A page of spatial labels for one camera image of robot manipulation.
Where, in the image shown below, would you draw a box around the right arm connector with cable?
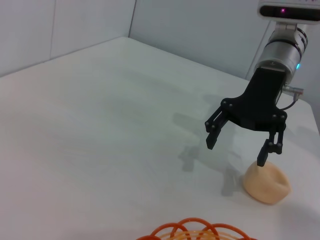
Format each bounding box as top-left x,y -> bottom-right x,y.
282,84 -> 305,111

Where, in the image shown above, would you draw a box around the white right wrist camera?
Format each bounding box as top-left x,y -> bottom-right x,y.
257,0 -> 320,26

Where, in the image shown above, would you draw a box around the pale beige bread bun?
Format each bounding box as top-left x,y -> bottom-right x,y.
241,161 -> 293,206

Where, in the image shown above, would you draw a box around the orange yellow woven basket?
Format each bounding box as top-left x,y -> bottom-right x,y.
136,217 -> 258,240

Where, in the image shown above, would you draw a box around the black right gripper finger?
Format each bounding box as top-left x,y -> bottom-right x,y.
256,122 -> 287,168
204,106 -> 232,151

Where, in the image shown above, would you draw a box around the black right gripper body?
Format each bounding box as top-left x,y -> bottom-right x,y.
221,66 -> 288,132

